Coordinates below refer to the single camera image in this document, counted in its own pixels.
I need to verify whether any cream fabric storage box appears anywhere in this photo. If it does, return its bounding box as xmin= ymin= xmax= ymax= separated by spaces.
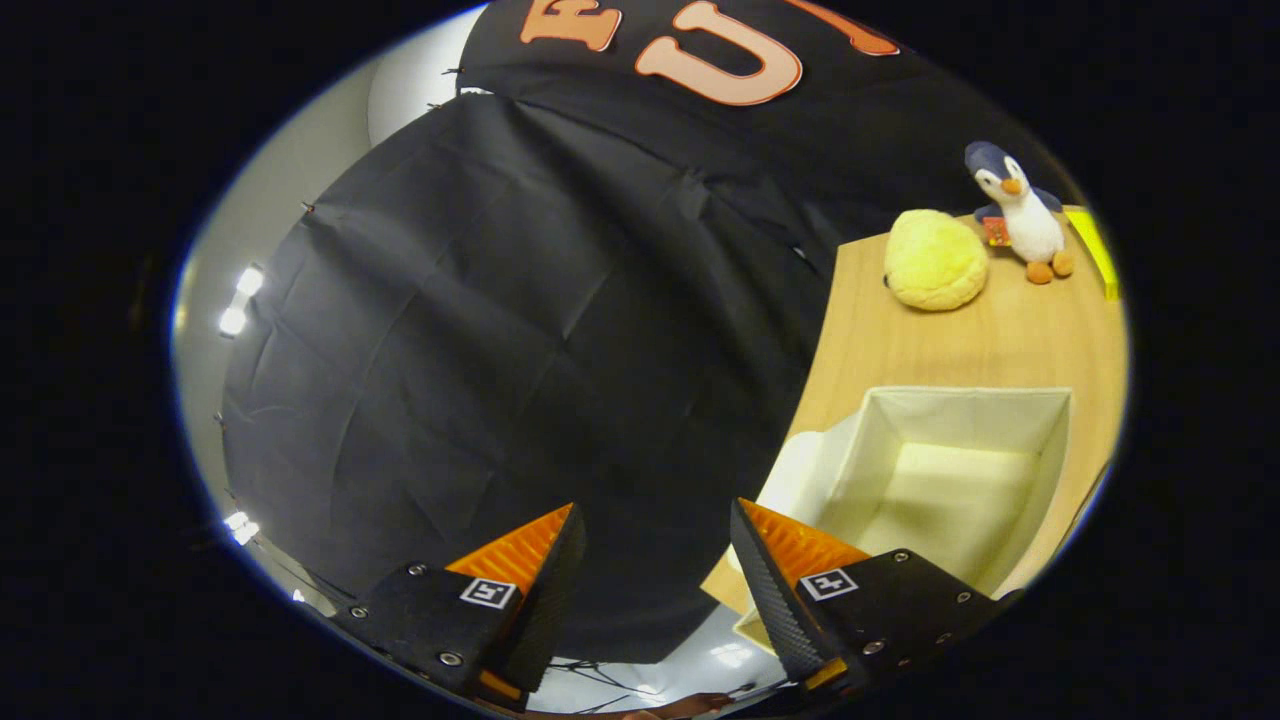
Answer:
xmin=733 ymin=385 xmax=1076 ymax=658

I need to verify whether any yellow round plush toy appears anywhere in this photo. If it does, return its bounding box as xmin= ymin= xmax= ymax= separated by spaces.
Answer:
xmin=883 ymin=208 xmax=991 ymax=313

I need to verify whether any penguin plush toy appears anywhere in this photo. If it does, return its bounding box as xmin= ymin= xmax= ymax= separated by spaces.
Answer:
xmin=964 ymin=140 xmax=1077 ymax=286

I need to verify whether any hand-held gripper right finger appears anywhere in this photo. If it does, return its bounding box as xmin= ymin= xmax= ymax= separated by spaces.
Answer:
xmin=729 ymin=497 xmax=1025 ymax=698

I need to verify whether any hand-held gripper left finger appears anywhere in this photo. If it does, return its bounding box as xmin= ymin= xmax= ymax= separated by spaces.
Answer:
xmin=333 ymin=502 xmax=588 ymax=714

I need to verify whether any yellow book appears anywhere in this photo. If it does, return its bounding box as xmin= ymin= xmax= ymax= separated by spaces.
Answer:
xmin=1063 ymin=207 xmax=1121 ymax=303

